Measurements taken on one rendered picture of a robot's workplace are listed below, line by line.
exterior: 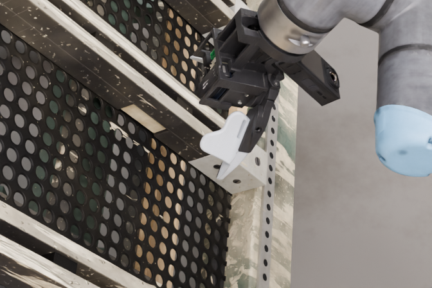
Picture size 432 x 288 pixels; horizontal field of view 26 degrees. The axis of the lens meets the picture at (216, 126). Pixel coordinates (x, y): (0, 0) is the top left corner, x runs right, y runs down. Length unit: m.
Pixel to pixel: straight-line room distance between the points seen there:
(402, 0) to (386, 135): 0.15
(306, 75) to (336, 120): 1.70
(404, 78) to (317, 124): 1.84
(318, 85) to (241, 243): 0.53
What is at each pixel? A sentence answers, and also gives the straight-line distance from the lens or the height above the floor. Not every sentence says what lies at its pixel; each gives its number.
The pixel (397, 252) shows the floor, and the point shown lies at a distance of 2.57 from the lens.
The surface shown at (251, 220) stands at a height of 0.91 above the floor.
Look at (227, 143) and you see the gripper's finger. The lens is 1.08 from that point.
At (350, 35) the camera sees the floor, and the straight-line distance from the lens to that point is 2.93.
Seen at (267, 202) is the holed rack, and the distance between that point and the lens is 1.59.
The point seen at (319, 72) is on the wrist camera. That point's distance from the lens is 1.07.
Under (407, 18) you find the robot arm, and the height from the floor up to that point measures 1.58.
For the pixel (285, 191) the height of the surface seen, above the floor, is 0.84.
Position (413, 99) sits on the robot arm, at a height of 1.58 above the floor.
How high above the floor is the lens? 2.30
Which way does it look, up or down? 58 degrees down
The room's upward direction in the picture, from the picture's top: straight up
